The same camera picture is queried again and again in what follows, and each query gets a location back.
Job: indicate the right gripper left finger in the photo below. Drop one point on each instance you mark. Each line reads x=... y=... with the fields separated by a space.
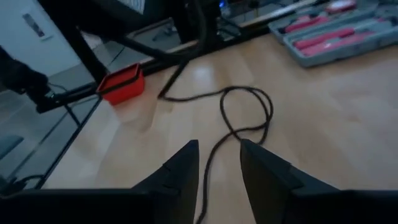
x=174 y=193

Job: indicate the red-rimmed black box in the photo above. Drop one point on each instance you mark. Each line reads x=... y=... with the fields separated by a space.
x=124 y=90

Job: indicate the red tape measure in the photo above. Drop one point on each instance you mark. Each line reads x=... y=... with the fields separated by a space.
x=340 y=5

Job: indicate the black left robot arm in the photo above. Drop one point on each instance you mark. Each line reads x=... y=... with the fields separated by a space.
x=189 y=21

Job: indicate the grey tool kit case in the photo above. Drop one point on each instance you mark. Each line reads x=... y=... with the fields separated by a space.
x=357 y=53

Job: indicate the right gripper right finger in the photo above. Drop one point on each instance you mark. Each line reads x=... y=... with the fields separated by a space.
x=273 y=193

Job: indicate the grey wall sign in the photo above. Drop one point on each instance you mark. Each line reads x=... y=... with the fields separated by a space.
x=32 y=25

